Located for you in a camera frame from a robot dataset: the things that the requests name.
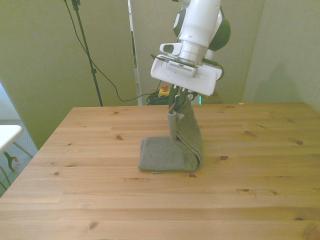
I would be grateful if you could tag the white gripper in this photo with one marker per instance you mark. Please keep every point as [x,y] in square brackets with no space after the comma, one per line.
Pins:
[205,81]

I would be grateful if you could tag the grey towel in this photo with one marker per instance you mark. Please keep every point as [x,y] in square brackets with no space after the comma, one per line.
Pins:
[162,155]

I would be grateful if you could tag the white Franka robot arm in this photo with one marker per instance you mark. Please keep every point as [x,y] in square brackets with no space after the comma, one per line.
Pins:
[200,22]

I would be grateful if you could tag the yellow emergency stop button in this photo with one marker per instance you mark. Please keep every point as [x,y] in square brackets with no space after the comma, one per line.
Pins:
[163,92]

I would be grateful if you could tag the black tripod stand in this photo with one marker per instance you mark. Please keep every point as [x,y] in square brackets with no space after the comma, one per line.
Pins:
[86,47]

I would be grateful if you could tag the white folding side table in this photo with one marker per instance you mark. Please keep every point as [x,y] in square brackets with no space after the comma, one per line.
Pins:
[7,136]

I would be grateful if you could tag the flat wrist camera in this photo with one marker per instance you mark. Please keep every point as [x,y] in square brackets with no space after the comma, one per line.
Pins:
[181,69]

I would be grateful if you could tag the white vertical partition post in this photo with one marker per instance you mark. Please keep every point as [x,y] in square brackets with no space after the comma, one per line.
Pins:
[135,62]

